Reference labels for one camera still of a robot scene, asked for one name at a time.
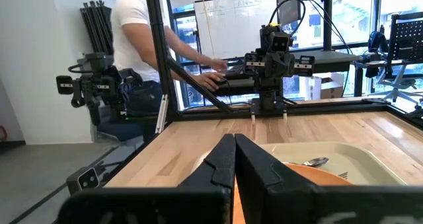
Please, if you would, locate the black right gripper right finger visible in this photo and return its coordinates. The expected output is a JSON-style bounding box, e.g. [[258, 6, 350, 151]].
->
[[235, 133, 423, 224]]

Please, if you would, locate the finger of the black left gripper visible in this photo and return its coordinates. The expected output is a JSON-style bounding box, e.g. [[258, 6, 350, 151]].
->
[[293, 55, 316, 77], [243, 52, 265, 77]]

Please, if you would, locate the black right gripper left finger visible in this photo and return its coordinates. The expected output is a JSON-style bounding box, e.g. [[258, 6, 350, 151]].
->
[[58, 133, 237, 224]]

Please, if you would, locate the spoon with orange handle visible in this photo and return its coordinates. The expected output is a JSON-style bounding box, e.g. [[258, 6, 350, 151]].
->
[[286, 156, 330, 168]]

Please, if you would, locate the person's forearm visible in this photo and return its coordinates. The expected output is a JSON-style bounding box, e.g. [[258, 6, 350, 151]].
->
[[164, 27, 216, 66], [122, 21, 199, 86]]

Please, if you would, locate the orange plate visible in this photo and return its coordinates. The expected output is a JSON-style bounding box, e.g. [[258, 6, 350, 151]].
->
[[232, 162, 354, 224]]

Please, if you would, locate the beige plastic tray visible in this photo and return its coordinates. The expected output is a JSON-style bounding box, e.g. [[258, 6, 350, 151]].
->
[[194, 141, 408, 187]]

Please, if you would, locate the cardboard box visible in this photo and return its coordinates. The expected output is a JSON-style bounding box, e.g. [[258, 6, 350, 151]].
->
[[304, 72, 345, 101]]

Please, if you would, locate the person's hand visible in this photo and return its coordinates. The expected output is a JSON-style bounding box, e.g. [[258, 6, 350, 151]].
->
[[208, 57, 229, 72], [191, 71, 227, 93]]

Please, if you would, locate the whiteboard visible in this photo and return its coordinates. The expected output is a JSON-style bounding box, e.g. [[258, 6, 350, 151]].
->
[[193, 0, 279, 60]]

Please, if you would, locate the black monitor stand pole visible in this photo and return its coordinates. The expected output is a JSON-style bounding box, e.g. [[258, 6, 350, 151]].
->
[[321, 0, 335, 52]]

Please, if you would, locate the office chair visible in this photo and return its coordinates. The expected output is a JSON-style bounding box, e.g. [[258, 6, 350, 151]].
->
[[375, 62, 423, 107]]

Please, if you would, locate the person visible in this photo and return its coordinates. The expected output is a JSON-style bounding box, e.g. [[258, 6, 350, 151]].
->
[[96, 0, 173, 143]]

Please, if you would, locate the black tripod stand bundle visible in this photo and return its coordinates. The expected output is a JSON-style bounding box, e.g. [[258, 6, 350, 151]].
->
[[79, 0, 115, 56]]

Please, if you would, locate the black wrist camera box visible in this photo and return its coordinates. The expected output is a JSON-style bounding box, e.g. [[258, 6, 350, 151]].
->
[[268, 31, 292, 53]]

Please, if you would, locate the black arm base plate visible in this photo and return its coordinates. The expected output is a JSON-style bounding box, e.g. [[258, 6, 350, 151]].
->
[[249, 97, 288, 117]]

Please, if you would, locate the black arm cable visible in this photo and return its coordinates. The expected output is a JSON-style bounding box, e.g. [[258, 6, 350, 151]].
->
[[268, 0, 307, 37]]

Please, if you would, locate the yellow cable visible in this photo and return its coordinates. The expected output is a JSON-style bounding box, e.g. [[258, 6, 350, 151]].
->
[[204, 0, 217, 59]]

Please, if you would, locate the white bracket strip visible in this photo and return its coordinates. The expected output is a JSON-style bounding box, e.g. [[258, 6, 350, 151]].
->
[[155, 94, 170, 134]]

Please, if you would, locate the small depth camera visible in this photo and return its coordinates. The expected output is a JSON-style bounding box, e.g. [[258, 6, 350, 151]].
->
[[65, 166, 101, 195]]

